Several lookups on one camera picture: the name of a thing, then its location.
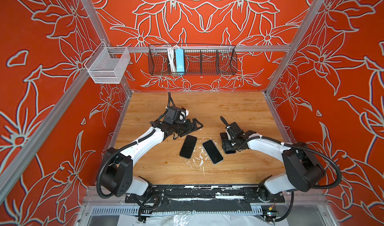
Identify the black wire wall basket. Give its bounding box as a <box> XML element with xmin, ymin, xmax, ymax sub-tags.
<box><xmin>148</xmin><ymin>43</ymin><xmax>239</xmax><ymax>76</ymax></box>

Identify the small green circuit board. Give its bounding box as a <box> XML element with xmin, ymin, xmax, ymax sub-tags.
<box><xmin>262</xmin><ymin>206</ymin><xmax>278</xmax><ymax>223</ymax></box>

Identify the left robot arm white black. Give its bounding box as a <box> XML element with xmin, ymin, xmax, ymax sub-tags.
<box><xmin>96</xmin><ymin>93</ymin><xmax>204</xmax><ymax>199</ymax></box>

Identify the middle black smartphone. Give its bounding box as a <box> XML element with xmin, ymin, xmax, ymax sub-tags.
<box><xmin>203</xmin><ymin>140</ymin><xmax>224</xmax><ymax>165</ymax></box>

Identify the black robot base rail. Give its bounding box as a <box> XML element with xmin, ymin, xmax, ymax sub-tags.
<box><xmin>125</xmin><ymin>184</ymin><xmax>286</xmax><ymax>214</ymax></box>

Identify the white mesh wall basket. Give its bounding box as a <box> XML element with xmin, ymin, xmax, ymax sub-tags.
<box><xmin>85</xmin><ymin>44</ymin><xmax>131</xmax><ymax>84</ymax></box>

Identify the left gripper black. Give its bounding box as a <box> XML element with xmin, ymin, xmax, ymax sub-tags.
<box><xmin>172</xmin><ymin>118</ymin><xmax>203</xmax><ymax>135</ymax></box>

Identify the blue box in basket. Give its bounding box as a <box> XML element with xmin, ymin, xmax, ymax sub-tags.
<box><xmin>175</xmin><ymin>48</ymin><xmax>185</xmax><ymax>75</ymax></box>

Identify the black smartphone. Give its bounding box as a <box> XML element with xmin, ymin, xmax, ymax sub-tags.
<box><xmin>203</xmin><ymin>140</ymin><xmax>224</xmax><ymax>165</ymax></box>
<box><xmin>179</xmin><ymin>135</ymin><xmax>198</xmax><ymax>159</ymax></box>

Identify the phone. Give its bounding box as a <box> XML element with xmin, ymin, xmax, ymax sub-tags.
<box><xmin>220</xmin><ymin>133</ymin><xmax>236</xmax><ymax>154</ymax></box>

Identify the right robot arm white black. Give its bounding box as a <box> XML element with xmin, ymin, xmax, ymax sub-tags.
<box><xmin>220</xmin><ymin>116</ymin><xmax>343</xmax><ymax>203</ymax></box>

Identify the left black smartphone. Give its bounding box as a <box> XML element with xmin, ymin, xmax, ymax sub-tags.
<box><xmin>179</xmin><ymin>135</ymin><xmax>198</xmax><ymax>159</ymax></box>

